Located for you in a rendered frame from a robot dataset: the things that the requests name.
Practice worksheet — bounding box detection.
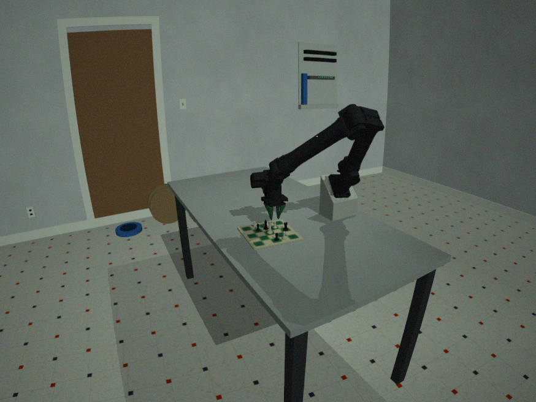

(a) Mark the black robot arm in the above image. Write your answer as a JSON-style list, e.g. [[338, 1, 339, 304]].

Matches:
[[250, 104, 384, 199]]

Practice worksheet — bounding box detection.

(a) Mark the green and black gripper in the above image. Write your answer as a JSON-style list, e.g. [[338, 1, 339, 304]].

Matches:
[[261, 186, 288, 220]]

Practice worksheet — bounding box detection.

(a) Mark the green and cream chessboard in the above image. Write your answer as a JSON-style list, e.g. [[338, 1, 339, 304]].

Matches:
[[238, 219, 303, 250]]

